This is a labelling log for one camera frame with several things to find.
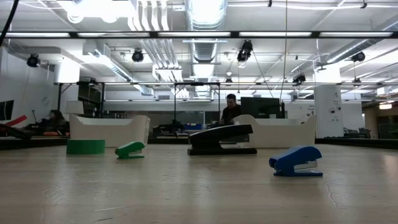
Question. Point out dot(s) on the silver ventilation duct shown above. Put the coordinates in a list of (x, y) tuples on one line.
[(205, 18)]

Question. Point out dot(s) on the black stapler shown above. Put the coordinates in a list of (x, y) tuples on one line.
[(211, 140)]

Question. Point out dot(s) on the black wall screen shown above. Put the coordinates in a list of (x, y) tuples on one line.
[(7, 109)]

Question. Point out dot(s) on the white pillar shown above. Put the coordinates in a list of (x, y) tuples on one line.
[(328, 112)]

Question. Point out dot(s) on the white plastic bin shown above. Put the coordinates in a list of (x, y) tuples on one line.
[(280, 133), (105, 130)]

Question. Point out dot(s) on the black monitor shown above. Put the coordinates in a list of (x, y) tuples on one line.
[(261, 107)]

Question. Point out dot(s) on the person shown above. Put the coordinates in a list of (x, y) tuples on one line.
[(231, 112), (56, 118)]

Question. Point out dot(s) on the red slanted bar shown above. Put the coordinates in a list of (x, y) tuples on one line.
[(17, 120)]

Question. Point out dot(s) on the green mini stapler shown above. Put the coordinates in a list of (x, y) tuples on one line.
[(127, 149)]

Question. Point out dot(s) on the blue mini stapler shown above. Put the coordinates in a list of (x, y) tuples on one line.
[(292, 158)]

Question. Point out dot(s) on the black ceiling spot lamp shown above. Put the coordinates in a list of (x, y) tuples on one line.
[(32, 60), (137, 56), (358, 56), (299, 78), (245, 51)]

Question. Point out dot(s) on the green tape roll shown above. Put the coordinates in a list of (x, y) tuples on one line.
[(85, 147)]

